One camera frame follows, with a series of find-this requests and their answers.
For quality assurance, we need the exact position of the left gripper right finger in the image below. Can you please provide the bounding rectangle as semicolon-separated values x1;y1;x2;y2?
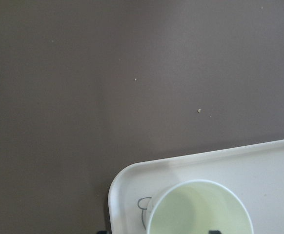
208;225;220;234

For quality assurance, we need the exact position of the cream white cup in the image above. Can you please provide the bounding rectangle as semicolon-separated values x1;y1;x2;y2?
144;179;254;234

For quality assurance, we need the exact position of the beige rabbit tray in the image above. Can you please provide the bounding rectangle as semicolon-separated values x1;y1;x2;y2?
108;139;284;234

